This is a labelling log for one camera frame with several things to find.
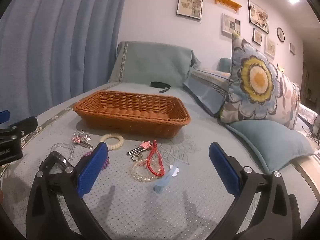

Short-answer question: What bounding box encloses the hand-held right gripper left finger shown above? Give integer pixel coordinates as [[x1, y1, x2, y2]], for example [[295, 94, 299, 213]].
[[26, 142, 112, 240]]

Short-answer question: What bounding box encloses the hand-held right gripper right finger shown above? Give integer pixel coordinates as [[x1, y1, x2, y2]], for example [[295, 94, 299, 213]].
[[209, 142, 293, 240]]

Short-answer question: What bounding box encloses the purple spiral hair tie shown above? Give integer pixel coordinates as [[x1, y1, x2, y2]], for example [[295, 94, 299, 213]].
[[82, 150, 110, 174]]

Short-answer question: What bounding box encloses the cream beaded bracelet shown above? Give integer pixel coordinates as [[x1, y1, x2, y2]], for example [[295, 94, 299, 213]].
[[100, 133, 125, 151]]

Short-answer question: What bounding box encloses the clear bead bracelet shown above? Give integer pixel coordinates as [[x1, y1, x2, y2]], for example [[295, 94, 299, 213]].
[[51, 142, 75, 162]]

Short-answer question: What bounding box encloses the black wristwatch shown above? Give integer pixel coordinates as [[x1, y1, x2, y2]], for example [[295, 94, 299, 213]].
[[37, 151, 75, 193]]

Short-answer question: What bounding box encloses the pale yellow bead bracelet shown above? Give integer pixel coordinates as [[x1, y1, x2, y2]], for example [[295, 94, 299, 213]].
[[130, 158, 163, 183]]

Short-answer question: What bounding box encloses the key with pink star cap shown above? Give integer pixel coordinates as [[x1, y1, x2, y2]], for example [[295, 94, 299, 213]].
[[126, 141, 153, 163]]

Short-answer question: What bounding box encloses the light blue hair clip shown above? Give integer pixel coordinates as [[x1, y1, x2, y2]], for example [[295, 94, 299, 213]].
[[153, 164, 181, 195]]

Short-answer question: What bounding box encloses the red string bracelet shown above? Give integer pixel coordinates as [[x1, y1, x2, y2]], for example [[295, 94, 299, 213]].
[[146, 140, 165, 177]]

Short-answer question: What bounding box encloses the brown wicker basket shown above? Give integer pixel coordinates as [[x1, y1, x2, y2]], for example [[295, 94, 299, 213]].
[[73, 90, 191, 139]]

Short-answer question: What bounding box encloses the plain teal pillow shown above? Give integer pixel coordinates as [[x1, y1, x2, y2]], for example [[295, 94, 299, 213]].
[[224, 119, 315, 174]]

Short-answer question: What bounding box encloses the striped blue pillow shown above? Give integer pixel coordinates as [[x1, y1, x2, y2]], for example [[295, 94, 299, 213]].
[[183, 69, 232, 117]]

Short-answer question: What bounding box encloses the blue curtain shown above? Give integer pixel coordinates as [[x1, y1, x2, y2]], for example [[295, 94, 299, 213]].
[[0, 0, 131, 122]]

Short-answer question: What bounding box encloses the floral print pillow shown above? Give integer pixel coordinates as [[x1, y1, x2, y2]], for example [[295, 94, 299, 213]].
[[219, 33, 302, 130]]

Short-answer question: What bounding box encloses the black strap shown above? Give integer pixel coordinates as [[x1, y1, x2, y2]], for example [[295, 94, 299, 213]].
[[150, 81, 172, 93]]

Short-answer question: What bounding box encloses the white picture frame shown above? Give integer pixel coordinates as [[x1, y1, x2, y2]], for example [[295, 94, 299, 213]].
[[221, 13, 241, 39]]

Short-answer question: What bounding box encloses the floral picture in black frame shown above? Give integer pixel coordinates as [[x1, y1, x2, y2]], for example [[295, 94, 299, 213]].
[[247, 0, 269, 34]]

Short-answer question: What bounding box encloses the orange wall shelf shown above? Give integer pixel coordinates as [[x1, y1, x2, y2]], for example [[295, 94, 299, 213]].
[[212, 0, 243, 13]]

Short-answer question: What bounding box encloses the large black picture frame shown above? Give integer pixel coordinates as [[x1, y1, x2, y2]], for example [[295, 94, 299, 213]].
[[176, 0, 204, 21]]

